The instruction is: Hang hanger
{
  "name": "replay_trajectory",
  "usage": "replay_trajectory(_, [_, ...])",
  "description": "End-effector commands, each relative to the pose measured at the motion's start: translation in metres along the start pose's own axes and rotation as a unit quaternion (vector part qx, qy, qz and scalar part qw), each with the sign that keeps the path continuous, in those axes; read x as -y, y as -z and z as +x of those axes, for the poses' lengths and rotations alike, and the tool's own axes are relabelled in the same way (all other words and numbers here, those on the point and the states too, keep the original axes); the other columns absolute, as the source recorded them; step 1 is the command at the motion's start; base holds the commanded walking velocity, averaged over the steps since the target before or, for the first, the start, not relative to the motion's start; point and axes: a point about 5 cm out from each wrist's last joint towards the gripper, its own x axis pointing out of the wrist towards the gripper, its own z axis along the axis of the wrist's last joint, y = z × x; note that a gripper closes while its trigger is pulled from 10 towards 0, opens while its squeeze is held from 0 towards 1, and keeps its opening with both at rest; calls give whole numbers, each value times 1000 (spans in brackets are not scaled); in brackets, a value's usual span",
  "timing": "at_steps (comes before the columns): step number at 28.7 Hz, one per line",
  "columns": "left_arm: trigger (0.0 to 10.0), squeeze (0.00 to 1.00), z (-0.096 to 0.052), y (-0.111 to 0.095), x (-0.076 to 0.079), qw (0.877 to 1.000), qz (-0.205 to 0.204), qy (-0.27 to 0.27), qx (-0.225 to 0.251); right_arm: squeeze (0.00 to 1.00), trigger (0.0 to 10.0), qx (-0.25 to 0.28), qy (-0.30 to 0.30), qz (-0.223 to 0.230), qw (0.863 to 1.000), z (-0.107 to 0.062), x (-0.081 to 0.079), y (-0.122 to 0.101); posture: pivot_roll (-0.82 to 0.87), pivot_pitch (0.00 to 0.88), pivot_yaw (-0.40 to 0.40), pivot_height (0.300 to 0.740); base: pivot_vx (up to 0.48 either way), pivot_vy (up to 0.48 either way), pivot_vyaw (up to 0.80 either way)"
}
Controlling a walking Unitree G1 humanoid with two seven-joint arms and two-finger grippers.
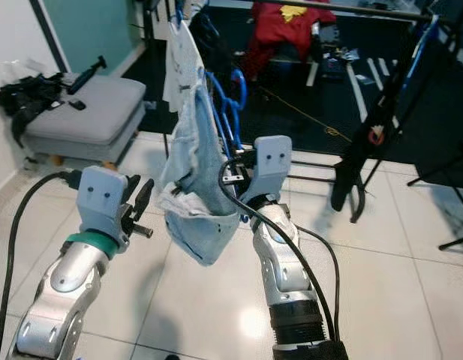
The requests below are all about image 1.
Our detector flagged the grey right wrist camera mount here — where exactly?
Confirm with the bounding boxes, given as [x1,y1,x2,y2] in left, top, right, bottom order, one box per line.
[242,135,294,203]

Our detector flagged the short white tape strip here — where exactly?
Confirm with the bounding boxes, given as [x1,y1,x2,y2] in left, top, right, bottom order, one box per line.
[382,55,400,79]

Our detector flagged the blue hanger with pale hook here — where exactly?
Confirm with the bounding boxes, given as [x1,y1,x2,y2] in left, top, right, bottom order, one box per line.
[406,13,443,77]

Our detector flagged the black bag with straps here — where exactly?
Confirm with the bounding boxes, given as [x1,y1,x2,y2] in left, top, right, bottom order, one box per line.
[0,73,68,147]

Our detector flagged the white plastic bag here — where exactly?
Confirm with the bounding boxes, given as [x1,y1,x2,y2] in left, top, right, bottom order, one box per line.
[2,60,46,83]

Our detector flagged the blue wire hanger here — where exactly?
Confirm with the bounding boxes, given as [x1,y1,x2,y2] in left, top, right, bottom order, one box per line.
[203,67,252,224]

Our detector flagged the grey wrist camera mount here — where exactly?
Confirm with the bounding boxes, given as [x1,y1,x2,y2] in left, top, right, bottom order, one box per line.
[242,135,294,203]
[77,166,129,236]

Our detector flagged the long thin white tape strip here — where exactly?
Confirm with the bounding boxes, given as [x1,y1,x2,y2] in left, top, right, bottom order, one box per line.
[365,57,387,92]

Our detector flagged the long wide white tape strip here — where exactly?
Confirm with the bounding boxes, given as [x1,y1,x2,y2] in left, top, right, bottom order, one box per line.
[347,66,370,126]

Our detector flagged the black handheld tool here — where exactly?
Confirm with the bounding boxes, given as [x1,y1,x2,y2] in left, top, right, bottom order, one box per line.
[66,55,109,95]

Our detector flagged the grey padded ottoman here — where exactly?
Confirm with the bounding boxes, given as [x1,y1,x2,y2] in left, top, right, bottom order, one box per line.
[25,73,149,168]

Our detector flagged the grey bench with white leg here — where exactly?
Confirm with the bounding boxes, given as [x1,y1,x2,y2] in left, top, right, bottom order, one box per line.
[265,43,352,89]

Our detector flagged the red shirt with yellow print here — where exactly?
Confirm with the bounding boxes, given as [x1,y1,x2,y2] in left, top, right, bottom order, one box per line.
[242,0,338,81]

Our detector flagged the black metal clothes rack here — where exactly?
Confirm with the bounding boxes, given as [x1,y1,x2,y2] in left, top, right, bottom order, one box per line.
[141,0,463,252]

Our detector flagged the black T-shirt with white print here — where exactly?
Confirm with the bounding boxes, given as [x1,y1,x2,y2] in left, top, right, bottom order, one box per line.
[329,43,425,224]

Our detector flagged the light blue denim shorts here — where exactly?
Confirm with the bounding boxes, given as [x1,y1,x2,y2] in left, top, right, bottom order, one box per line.
[158,79,242,268]

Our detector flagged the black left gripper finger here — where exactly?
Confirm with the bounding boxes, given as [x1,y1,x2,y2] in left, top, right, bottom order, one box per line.
[134,178,156,221]
[122,173,141,212]

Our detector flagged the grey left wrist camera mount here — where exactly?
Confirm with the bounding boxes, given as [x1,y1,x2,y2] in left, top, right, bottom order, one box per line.
[77,166,129,236]

